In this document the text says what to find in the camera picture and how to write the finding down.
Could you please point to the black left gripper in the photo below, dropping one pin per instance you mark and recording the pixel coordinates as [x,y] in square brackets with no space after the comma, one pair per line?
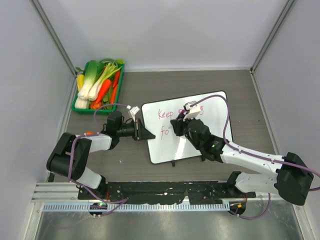
[142,133]

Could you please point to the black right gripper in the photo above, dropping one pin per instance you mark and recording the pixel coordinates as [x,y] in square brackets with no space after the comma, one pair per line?
[178,124]

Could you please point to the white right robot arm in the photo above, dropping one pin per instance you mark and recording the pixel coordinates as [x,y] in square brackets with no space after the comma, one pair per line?
[286,175]

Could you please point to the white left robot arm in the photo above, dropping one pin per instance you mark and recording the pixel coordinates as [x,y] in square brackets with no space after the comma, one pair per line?
[70,155]

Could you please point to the orange toy fruit in tray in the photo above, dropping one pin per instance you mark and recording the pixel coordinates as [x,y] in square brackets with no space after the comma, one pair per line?
[95,105]

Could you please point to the orange toy carrot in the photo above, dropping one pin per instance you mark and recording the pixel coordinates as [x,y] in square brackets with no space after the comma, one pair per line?
[103,90]

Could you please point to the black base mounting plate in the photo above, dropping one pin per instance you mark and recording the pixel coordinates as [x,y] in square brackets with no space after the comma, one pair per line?
[163,192]

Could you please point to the red toy chili pepper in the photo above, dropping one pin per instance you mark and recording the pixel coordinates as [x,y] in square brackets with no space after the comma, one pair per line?
[116,78]

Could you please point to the green plastic tray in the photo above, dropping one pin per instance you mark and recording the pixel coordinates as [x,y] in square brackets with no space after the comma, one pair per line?
[82,106]

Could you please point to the white green toy leek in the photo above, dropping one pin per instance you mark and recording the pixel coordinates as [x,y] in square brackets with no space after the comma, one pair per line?
[109,70]

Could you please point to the yellow toy corn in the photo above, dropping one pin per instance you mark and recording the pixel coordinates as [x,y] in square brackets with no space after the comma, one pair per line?
[80,81]

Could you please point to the white green toy bok choy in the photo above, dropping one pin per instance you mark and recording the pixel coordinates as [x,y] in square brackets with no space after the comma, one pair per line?
[89,79]

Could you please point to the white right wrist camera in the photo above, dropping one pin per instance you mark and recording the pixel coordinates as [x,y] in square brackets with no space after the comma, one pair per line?
[191,110]

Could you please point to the white slotted cable duct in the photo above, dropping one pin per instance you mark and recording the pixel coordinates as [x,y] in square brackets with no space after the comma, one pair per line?
[92,207]

